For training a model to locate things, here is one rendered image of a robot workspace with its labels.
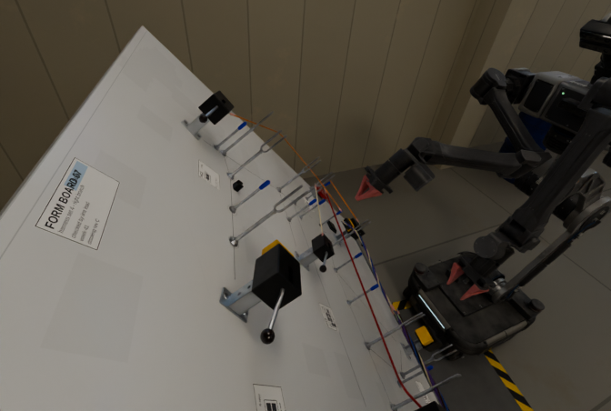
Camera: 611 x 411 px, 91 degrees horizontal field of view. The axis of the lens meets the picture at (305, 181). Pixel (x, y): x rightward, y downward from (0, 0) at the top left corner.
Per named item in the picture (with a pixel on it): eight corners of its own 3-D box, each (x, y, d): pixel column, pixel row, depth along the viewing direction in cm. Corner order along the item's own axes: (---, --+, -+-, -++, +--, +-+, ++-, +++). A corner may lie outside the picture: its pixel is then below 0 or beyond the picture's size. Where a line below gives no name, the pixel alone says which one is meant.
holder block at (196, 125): (165, 131, 50) (205, 96, 48) (186, 117, 60) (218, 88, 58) (186, 152, 52) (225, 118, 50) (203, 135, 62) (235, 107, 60)
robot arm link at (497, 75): (536, 179, 105) (564, 164, 96) (505, 181, 101) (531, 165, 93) (481, 87, 126) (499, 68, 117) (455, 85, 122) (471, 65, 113)
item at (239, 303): (203, 360, 29) (275, 313, 27) (225, 278, 39) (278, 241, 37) (236, 383, 30) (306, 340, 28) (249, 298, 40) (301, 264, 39)
